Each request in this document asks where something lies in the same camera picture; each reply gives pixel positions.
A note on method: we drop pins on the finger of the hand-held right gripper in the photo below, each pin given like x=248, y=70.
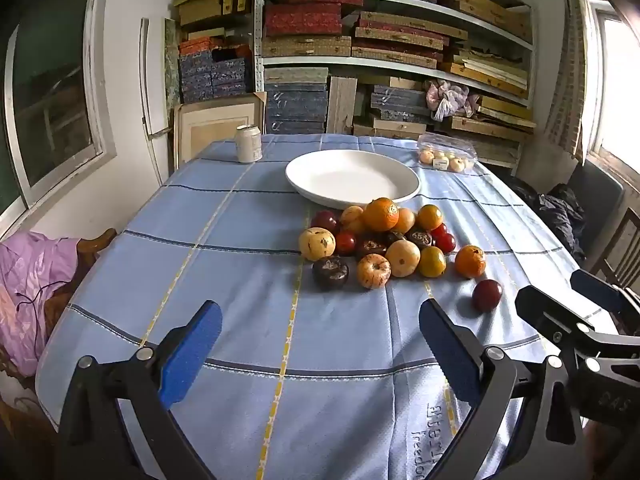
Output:
x=597, y=292
x=545, y=310

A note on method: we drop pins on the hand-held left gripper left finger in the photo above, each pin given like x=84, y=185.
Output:
x=192, y=355

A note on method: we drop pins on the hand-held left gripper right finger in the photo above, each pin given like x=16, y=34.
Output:
x=447, y=350

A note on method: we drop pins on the dark red plum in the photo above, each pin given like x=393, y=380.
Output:
x=486, y=295
x=325, y=220

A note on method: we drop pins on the orange with dark spot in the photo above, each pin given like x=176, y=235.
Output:
x=403, y=258

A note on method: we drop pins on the red cherry tomato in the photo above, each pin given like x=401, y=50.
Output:
x=445, y=243
x=439, y=230
x=345, y=243

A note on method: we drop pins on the streaked yellow apple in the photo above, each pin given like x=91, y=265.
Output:
x=373, y=271
x=316, y=243

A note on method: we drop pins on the yellow green tangerine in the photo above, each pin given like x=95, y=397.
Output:
x=432, y=262
x=430, y=217

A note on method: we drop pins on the pale orange peach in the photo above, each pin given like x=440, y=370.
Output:
x=406, y=220
x=352, y=216

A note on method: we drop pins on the white plate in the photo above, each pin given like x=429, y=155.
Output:
x=350, y=175

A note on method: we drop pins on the plain brown wooden chair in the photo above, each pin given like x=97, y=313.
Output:
x=622, y=250

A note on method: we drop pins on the black jacket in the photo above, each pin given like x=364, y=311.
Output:
x=557, y=215

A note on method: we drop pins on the blue checked tablecloth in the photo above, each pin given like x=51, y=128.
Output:
x=225, y=270

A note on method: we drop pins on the dark grey chair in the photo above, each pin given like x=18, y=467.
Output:
x=600, y=190

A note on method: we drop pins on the carved brown wooden chair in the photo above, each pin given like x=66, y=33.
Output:
x=97, y=240

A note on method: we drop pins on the pink purple cloth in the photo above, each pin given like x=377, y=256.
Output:
x=35, y=270

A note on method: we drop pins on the white framed window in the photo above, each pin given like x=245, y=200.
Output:
x=50, y=85
x=617, y=85

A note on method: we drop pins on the white drink can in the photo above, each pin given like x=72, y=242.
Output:
x=248, y=145

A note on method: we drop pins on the beige checked curtain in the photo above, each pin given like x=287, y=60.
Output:
x=567, y=70

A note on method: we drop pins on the pink white crumpled plastic bag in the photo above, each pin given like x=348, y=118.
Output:
x=450, y=97

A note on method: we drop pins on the stack of yellow wooden boxes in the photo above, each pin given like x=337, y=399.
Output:
x=490, y=72

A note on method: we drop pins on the grey blue flat boxes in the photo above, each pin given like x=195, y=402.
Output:
x=400, y=100

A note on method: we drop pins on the grey weathered wooden board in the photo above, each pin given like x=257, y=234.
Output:
x=342, y=105

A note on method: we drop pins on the stack of dark blue boxes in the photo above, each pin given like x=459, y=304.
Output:
x=295, y=107

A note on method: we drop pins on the long white plastic strip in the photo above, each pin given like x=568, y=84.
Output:
x=145, y=85

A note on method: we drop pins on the pile of blue floral boxes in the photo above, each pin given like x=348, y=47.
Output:
x=210, y=80

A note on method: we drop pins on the green marbled panel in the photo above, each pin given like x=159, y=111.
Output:
x=171, y=60

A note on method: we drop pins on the orange patterned box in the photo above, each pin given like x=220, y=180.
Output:
x=200, y=46

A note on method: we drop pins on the white metal shelf rack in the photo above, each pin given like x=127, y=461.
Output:
x=300, y=60

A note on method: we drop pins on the stack of woven tan boxes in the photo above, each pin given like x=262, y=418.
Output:
x=305, y=46

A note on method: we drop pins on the stack of red patterned boxes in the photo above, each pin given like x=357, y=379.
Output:
x=302, y=19

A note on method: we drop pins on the pale wooden picture frame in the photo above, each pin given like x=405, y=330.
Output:
x=215, y=130

